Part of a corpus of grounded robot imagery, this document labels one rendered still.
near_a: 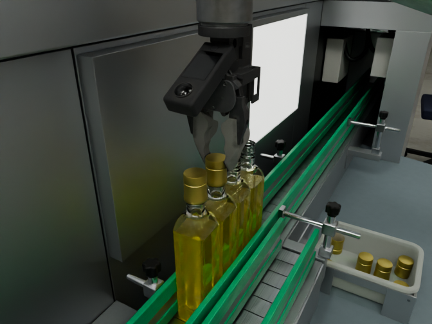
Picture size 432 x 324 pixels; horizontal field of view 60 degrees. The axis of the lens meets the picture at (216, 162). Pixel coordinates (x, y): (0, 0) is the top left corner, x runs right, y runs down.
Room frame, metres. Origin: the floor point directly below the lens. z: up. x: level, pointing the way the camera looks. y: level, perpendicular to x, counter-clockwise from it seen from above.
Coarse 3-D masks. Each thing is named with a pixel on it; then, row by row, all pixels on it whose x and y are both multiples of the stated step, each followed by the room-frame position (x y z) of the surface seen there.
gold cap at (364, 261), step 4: (364, 252) 0.71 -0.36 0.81; (360, 256) 0.69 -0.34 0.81; (364, 256) 0.69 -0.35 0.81; (368, 256) 0.69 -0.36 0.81; (372, 256) 0.69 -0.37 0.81; (360, 260) 0.68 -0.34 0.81; (364, 260) 0.68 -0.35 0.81; (368, 260) 0.68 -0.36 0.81; (372, 260) 0.68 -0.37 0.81; (356, 264) 0.70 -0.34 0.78; (360, 264) 0.68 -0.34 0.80; (364, 264) 0.68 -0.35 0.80; (368, 264) 0.67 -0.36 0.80; (356, 268) 0.69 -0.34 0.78; (360, 268) 0.68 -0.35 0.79; (364, 268) 0.68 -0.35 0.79; (368, 268) 0.68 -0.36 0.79; (364, 272) 0.67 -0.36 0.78; (368, 272) 0.68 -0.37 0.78
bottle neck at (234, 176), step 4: (240, 156) 0.56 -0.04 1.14; (240, 160) 0.56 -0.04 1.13; (240, 164) 0.57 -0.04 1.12; (236, 168) 0.56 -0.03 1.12; (240, 168) 0.57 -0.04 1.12; (228, 172) 0.56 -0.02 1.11; (232, 172) 0.55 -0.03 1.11; (236, 172) 0.56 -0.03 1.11; (228, 176) 0.56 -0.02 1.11; (232, 176) 0.55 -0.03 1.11; (236, 176) 0.56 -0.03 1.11; (228, 180) 0.56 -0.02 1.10; (232, 180) 0.55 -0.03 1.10; (236, 180) 0.56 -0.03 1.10
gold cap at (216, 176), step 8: (208, 160) 0.51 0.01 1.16; (216, 160) 0.51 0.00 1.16; (208, 168) 0.51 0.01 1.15; (216, 168) 0.50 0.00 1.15; (224, 168) 0.51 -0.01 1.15; (208, 176) 0.51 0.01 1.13; (216, 176) 0.50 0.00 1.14; (224, 176) 0.51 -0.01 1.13; (208, 184) 0.50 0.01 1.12; (216, 184) 0.50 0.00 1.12; (224, 184) 0.51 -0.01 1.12
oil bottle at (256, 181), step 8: (256, 168) 0.61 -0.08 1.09; (240, 176) 0.60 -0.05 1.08; (248, 176) 0.59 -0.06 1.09; (256, 176) 0.60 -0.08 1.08; (256, 184) 0.59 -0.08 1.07; (256, 192) 0.60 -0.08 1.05; (256, 200) 0.60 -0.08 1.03; (256, 208) 0.60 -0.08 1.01; (256, 216) 0.60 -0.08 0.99; (256, 224) 0.60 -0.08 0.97
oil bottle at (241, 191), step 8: (232, 184) 0.55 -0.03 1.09; (240, 184) 0.56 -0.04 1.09; (248, 184) 0.57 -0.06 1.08; (232, 192) 0.54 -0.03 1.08; (240, 192) 0.54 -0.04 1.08; (248, 192) 0.56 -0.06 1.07; (240, 200) 0.54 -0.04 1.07; (248, 200) 0.57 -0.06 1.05; (240, 208) 0.54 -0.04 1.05; (248, 208) 0.57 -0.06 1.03; (240, 216) 0.54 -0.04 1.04; (248, 216) 0.57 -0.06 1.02; (240, 224) 0.54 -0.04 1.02; (248, 224) 0.57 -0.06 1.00; (240, 232) 0.54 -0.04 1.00; (248, 232) 0.57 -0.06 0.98; (240, 240) 0.54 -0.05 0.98; (248, 240) 0.57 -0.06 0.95; (240, 248) 0.54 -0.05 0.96
